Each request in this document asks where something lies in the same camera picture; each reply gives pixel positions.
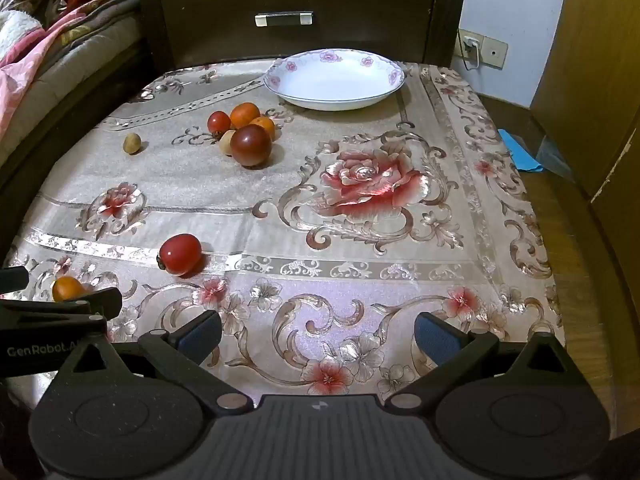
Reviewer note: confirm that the dark wooden bed frame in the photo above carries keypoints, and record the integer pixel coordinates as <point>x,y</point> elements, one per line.
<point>65,130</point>

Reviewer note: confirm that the dark wooden nightstand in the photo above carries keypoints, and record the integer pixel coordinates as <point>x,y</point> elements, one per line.
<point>350,5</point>

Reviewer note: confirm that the orange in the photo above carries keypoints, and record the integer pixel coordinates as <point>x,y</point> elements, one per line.
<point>266,125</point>
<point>245,112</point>
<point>67,288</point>

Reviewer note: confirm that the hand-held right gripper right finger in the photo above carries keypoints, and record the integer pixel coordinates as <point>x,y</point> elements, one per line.
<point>434,337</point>

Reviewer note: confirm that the tan longan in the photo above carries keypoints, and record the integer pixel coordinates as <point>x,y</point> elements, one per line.
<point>225,144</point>
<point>132,143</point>

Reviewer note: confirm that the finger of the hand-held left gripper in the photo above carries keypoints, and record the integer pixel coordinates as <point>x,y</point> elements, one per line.
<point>12,280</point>
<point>100,302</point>

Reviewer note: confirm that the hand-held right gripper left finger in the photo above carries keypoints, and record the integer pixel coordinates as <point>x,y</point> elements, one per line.
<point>200,334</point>

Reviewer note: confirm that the large dark red tomato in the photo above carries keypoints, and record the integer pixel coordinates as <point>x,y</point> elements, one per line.
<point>251,146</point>

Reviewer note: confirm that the white wall socket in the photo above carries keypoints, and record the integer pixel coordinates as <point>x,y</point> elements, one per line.
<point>495,52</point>

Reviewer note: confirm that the white floral plate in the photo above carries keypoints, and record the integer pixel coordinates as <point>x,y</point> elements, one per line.
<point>332,82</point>

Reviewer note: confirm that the small red tomato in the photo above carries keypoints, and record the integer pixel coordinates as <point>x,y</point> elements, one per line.
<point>217,122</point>

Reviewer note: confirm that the wooden cabinet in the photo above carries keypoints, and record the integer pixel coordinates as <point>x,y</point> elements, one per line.
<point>590,75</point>

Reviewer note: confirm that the pink blanket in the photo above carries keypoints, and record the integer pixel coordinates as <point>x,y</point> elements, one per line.
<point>20,80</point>

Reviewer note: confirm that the floral beige tablecloth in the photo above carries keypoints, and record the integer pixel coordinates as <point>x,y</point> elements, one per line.
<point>350,132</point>

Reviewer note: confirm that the blue cloth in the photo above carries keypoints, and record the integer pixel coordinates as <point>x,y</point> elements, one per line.
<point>520,152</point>

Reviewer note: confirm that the pile of bedding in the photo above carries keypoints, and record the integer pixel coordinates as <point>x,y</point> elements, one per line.
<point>75,65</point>

